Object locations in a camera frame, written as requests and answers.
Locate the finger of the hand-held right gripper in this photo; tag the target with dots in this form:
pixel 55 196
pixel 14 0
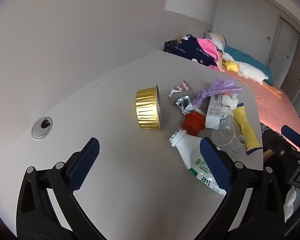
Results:
pixel 291 133
pixel 275 142

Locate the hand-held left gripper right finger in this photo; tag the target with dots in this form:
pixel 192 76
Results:
pixel 215 165

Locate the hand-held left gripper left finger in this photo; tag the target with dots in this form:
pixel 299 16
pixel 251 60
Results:
pixel 87 160

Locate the black trash bag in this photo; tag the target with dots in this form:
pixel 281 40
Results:
pixel 265 127

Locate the white plastic milk bottle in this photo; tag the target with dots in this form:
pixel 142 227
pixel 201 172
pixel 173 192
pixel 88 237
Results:
pixel 187 147

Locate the white thermometer box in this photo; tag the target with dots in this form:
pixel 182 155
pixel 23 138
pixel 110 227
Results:
pixel 213 112

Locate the white plastic pump dispenser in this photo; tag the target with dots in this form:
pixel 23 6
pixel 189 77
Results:
pixel 227 101

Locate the white crumpled cloth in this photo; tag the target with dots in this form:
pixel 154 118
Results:
pixel 290 202

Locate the bed with pink sheet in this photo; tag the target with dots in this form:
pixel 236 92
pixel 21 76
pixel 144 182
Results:
pixel 272 107

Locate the yellow tube packet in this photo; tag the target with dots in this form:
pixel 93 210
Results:
pixel 246 127

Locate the clear plastic measuring cup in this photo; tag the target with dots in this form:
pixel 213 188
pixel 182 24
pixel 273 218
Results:
pixel 223 133

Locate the silver foil wrapper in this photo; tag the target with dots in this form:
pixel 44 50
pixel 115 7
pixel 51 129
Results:
pixel 185 104

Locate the white goose plush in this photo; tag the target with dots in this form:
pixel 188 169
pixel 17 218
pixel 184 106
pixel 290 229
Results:
pixel 250 71

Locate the purple plastic bag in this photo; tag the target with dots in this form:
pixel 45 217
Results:
pixel 215 88

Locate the gold foil container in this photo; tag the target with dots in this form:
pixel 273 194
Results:
pixel 146 107

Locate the pink patterned wrapper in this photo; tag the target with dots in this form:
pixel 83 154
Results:
pixel 181 90

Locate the yellow duck plush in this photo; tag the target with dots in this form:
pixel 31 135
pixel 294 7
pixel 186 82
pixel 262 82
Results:
pixel 231 66

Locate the white room door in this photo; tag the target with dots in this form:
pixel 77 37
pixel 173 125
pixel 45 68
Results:
pixel 285 42

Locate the pink fleece cloth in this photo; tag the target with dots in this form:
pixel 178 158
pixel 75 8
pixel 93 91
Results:
pixel 208 46

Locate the navy rabbit print blanket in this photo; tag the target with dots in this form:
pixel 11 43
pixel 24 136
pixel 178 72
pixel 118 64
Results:
pixel 190 50

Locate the checked white yellow pillow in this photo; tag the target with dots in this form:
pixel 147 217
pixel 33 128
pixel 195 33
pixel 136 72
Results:
pixel 217 37

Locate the dark wall outlet panel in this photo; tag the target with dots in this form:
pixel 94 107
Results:
pixel 170 45

